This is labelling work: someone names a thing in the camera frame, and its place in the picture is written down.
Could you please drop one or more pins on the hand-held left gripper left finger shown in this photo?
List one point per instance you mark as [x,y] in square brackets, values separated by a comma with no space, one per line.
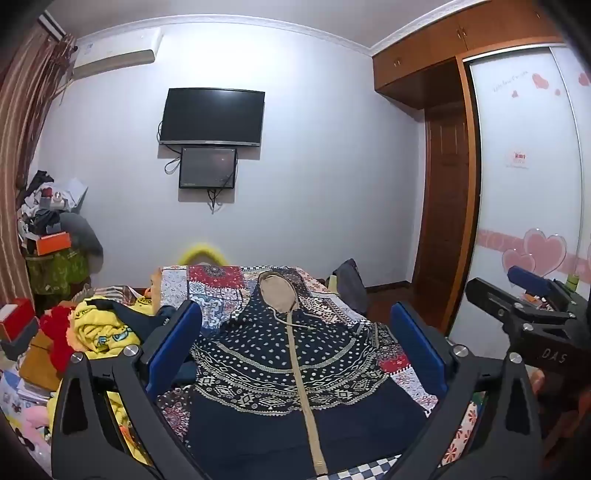
[175,341]

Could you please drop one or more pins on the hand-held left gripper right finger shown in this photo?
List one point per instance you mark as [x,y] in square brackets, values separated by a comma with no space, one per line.
[418,344]

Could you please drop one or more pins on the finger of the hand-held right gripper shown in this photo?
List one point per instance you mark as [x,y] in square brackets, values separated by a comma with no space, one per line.
[531,278]
[494,300]

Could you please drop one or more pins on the navy patterned hooded garment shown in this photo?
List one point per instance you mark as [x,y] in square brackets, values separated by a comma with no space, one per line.
[277,360]

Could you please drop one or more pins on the person's right hand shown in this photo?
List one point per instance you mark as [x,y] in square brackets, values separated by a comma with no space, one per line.
[538,384]

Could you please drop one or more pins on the patchwork printed quilt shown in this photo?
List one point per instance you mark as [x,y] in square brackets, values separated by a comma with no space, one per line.
[217,288]

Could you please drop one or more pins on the yellow cartoon printed cloth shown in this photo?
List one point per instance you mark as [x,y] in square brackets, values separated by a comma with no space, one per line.
[104,330]

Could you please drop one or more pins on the red plush toy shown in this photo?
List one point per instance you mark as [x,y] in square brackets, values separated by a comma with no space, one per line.
[57,339]

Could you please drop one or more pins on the green patterned cloth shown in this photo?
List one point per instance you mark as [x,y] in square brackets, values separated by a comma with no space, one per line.
[57,274]

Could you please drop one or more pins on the blue checkered sheet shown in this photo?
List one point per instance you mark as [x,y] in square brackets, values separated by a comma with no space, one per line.
[364,468]

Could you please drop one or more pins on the grey cloth bundle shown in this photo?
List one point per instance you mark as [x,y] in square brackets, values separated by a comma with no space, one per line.
[83,230]

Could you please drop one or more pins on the orange box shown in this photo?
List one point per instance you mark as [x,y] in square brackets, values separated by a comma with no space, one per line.
[53,243]

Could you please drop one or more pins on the red box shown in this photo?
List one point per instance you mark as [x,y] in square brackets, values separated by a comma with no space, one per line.
[16,316]

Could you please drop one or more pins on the pastel cartoon printed cloth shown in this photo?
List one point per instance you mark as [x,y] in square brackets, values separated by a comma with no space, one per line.
[23,415]

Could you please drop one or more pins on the striped brown curtain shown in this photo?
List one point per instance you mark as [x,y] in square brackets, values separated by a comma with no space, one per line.
[21,152]

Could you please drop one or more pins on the wooden overhead cabinet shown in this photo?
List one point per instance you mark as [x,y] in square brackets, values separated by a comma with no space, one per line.
[429,50]

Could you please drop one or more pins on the white air conditioner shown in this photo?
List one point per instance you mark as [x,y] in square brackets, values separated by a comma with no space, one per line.
[115,50]

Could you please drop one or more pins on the small black wall monitor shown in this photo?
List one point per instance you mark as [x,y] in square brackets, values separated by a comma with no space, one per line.
[207,168]

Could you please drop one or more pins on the large black wall television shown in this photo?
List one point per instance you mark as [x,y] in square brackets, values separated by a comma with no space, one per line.
[211,116]

